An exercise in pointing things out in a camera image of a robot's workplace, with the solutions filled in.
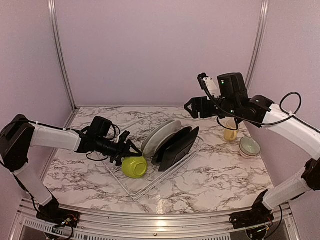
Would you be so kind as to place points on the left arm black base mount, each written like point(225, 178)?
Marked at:
point(52, 213)

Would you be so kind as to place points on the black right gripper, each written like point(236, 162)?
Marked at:
point(196, 101)

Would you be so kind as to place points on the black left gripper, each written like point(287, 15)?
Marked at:
point(126, 153)

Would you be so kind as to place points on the white wire dish rack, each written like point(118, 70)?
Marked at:
point(137, 188)

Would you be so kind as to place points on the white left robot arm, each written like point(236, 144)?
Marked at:
point(102, 136)

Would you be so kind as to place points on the grey floral plate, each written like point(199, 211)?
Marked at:
point(158, 136)

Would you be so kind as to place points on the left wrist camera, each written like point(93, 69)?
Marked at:
point(123, 137)

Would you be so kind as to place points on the yellow ceramic mug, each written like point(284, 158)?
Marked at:
point(231, 130)

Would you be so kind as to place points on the pale grey-green bowl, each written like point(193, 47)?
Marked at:
point(249, 146)

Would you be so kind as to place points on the left aluminium corner post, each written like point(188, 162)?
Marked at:
point(59, 52)

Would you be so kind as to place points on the lime green bowl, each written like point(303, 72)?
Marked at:
point(134, 167)

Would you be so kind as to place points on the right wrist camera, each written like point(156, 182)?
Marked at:
point(208, 83)

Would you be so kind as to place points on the right aluminium corner post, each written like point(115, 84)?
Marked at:
point(261, 29)

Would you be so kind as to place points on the aluminium corner post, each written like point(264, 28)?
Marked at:
point(261, 29)
point(59, 52)

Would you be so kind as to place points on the black square plate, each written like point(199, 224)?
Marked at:
point(176, 148)

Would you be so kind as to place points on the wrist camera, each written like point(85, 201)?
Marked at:
point(208, 83)
point(123, 137)

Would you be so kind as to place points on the aluminium front frame rail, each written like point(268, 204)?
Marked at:
point(109, 225)

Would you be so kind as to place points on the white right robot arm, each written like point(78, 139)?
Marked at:
point(260, 111)

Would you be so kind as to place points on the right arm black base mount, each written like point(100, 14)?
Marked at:
point(258, 214)

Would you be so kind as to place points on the red patterned white bowl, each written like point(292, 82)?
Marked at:
point(243, 154)

